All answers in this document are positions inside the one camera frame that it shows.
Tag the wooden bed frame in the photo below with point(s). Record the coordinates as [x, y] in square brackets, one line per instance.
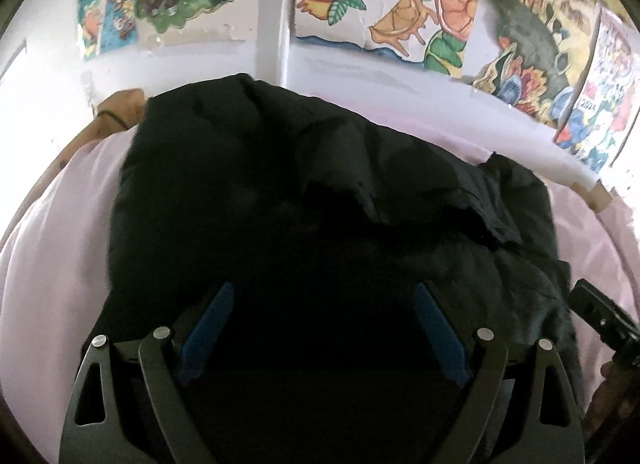
[125, 104]

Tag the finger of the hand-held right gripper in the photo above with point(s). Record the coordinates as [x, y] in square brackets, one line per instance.
[597, 306]

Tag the white wall pipe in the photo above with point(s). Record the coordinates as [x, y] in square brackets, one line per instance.
[272, 19]

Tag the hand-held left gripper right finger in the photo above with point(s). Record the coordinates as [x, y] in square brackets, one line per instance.
[440, 334]

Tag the person's right hand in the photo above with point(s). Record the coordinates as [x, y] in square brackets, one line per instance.
[606, 370]

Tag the swimming girl drawing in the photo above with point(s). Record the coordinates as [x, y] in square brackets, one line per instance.
[105, 9]

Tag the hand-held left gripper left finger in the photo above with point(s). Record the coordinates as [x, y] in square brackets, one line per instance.
[207, 334]

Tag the black jacket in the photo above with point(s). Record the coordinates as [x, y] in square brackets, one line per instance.
[300, 204]

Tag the landscape dinosaur drawing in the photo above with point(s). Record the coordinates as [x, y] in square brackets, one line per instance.
[530, 29]

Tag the pink bed sheet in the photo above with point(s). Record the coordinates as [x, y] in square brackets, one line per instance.
[50, 269]

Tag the red white collage drawing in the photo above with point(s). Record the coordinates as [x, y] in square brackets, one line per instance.
[605, 109]

